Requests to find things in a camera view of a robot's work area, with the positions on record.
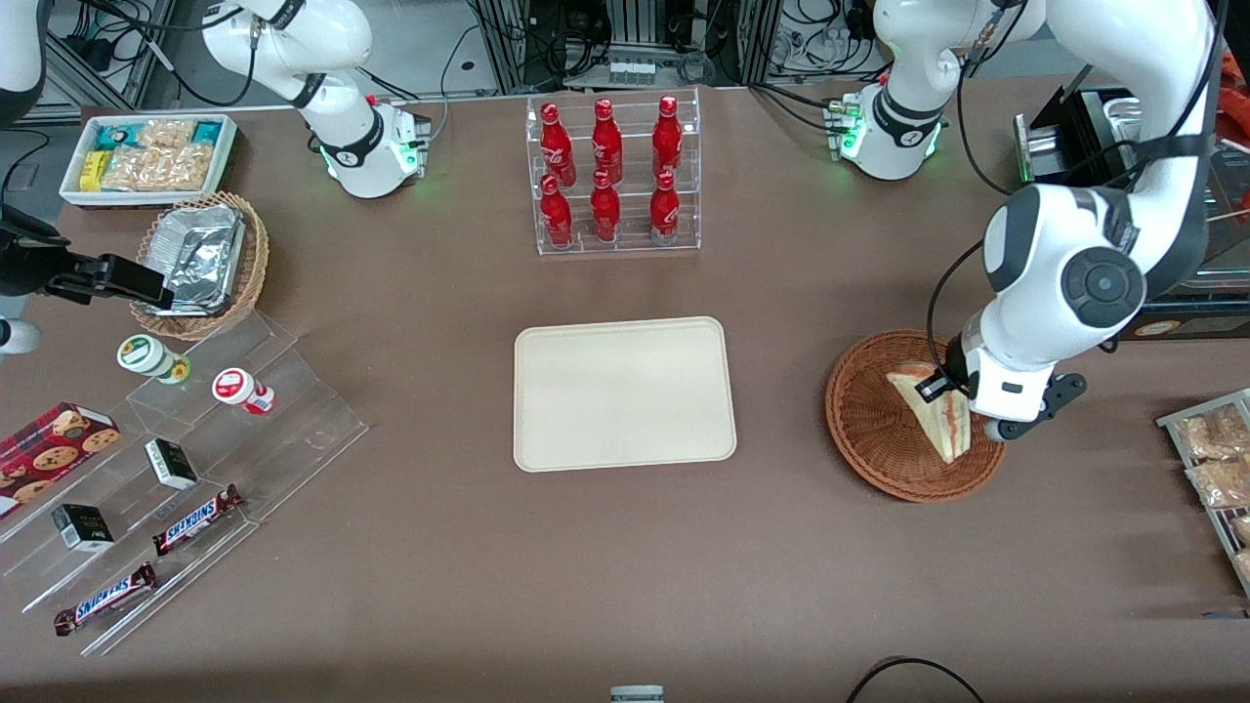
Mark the red chocolate cookie box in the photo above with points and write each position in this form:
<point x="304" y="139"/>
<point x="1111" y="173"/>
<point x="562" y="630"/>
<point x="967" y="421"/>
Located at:
<point x="49" y="454"/>

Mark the black food warmer machine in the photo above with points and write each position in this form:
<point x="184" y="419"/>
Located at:
<point x="1064" y="137"/>

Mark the red cola bottle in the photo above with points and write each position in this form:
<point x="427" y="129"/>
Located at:
<point x="557" y="146"/>
<point x="664" y="213"/>
<point x="667" y="137"/>
<point x="557" y="217"/>
<point x="606" y="142"/>
<point x="605" y="213"/>

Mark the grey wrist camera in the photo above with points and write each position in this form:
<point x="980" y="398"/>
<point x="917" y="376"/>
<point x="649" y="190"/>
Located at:
<point x="1050" y="395"/>
<point x="18" y="336"/>

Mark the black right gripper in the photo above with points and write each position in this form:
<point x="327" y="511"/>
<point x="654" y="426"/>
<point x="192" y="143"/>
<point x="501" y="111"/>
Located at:
<point x="27" y="266"/>

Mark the tray of packaged snacks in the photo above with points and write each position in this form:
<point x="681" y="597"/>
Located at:
<point x="1177" y="418"/>

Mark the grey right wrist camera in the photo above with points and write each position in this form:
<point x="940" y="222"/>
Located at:
<point x="18" y="336"/>

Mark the aluminium frame equipment rack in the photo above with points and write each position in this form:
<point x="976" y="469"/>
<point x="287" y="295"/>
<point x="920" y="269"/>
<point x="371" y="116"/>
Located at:
<point x="635" y="39"/>

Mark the beige plastic serving tray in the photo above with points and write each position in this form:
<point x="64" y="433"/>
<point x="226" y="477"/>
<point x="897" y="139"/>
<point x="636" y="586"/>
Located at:
<point x="625" y="395"/>

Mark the yellow snack packet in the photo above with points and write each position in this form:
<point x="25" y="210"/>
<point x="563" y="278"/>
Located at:
<point x="93" y="171"/>

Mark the clear acrylic stepped stand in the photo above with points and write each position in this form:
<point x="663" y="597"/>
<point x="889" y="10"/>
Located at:
<point x="293" y="430"/>

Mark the small black box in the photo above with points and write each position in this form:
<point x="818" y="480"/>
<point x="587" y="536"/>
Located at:
<point x="171" y="464"/>
<point x="83" y="528"/>

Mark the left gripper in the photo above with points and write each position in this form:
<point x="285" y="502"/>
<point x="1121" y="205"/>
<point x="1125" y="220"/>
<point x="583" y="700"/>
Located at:
<point x="953" y="374"/>

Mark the small clear cracker bag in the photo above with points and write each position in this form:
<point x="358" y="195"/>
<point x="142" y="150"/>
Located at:
<point x="166" y="133"/>

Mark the green lid yogurt cup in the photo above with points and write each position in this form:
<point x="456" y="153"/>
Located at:
<point x="145" y="353"/>

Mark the teal snack packet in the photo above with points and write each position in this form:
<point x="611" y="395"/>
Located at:
<point x="207" y="132"/>
<point x="112" y="137"/>

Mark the aluminium foil container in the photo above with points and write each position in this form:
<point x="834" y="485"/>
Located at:
<point x="200" y="254"/>

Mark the triangular sandwich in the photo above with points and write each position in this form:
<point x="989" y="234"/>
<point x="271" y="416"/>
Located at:
<point x="942" y="430"/>

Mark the large clear cracker bag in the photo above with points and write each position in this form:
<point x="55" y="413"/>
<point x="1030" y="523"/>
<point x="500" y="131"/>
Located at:
<point x="161" y="168"/>

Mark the red lid yogurt cup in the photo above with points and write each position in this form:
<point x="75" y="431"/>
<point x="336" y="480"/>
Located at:
<point x="234" y="386"/>

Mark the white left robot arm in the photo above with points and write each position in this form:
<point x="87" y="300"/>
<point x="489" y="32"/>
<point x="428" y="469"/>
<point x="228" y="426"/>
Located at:
<point x="1035" y="244"/>

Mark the snickers chocolate bar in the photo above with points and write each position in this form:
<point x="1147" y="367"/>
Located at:
<point x="195" y="520"/>
<point x="105" y="599"/>

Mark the brown round wicker basket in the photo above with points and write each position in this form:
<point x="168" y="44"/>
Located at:
<point x="869" y="430"/>

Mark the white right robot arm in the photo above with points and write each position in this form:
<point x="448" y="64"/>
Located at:
<point x="332" y="39"/>

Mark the clear pastry bag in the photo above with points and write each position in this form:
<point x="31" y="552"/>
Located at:
<point x="1244" y="564"/>
<point x="1216" y="434"/>
<point x="1221" y="483"/>
<point x="1242" y="529"/>

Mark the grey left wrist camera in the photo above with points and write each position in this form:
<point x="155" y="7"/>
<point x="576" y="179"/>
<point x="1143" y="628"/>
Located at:
<point x="1050" y="395"/>

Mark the white rectangular snack bin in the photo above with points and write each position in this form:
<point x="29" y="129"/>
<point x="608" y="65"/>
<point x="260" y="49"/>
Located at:
<point x="73" y="190"/>

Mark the small grey device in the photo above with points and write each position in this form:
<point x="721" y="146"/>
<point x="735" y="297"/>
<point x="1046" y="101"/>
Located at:
<point x="637" y="694"/>

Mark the light wicker basket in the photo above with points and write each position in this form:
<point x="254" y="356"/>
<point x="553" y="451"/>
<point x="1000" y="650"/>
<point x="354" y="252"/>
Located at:
<point x="249" y="268"/>

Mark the clear acrylic bottle rack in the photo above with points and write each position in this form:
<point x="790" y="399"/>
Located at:
<point x="635" y="244"/>

